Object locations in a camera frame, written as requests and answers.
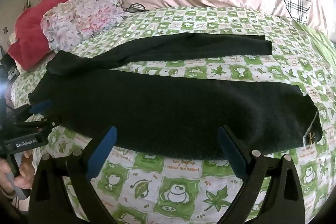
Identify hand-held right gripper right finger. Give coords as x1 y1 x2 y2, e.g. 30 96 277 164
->
217 124 306 224

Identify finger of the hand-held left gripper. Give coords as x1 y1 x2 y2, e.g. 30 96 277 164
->
10 100 53 123
13 119 57 136

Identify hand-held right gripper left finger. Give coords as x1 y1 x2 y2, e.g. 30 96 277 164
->
28 126 118 224

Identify dark green pants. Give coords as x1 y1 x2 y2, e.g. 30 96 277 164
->
28 32 324 162

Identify person's left hand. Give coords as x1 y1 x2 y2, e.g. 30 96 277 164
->
0 149 36 199

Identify green checked bed sheet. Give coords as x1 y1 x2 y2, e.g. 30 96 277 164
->
10 6 336 224

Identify red blanket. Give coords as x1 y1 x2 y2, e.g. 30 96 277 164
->
7 0 88 72

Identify floral ruffled pillow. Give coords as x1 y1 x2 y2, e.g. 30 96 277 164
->
41 0 130 54

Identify light green cloth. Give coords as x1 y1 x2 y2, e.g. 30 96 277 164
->
291 19 336 77

